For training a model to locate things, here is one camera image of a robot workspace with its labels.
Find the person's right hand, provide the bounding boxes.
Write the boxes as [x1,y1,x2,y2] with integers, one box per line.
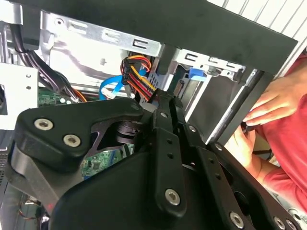
[244,76,305,127]

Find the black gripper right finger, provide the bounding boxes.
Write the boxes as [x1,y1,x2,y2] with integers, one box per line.
[171,95,300,230]

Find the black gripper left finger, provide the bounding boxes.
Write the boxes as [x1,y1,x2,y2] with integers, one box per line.
[4,89,188,218]

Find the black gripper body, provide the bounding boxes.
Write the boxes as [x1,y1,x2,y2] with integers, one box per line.
[49,119,221,230]

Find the person's left hand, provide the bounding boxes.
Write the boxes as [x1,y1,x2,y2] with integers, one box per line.
[226,129,276,180]

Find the blue data wire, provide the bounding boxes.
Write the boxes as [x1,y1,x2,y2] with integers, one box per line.
[99,67,149,100]

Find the red yellow power wire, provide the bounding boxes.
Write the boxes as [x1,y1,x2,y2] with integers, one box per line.
[121,54,160,103]

